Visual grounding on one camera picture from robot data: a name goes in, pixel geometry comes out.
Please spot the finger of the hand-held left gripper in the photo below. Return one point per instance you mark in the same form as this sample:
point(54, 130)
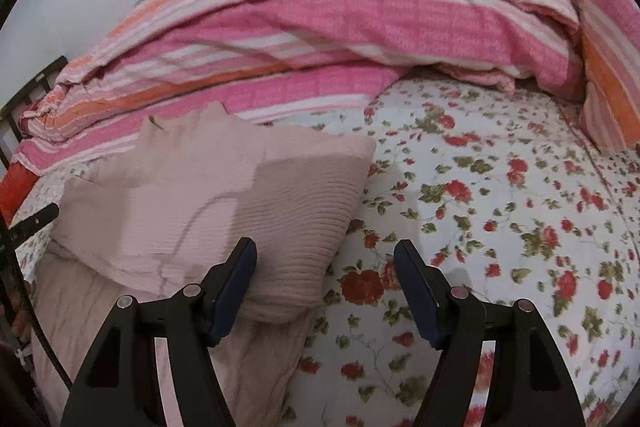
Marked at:
point(35, 221)

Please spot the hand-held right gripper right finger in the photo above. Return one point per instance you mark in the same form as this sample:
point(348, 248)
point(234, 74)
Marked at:
point(419, 294)

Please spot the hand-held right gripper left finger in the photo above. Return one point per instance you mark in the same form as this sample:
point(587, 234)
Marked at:
point(234, 294)

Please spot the pink knit sweater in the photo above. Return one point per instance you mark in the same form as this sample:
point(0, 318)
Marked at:
point(200, 187)

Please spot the orange red pillow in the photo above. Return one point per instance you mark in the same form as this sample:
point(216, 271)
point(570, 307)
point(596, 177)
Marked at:
point(15, 192)

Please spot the floral bed sheet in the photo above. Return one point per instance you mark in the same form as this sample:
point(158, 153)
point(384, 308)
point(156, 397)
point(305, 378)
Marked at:
point(500, 207)

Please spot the dark wooden bed headboard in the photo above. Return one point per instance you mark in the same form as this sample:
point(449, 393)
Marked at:
point(30, 89)

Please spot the pink striped quilt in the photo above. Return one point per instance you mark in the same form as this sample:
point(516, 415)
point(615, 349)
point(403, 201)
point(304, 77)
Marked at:
point(350, 22)

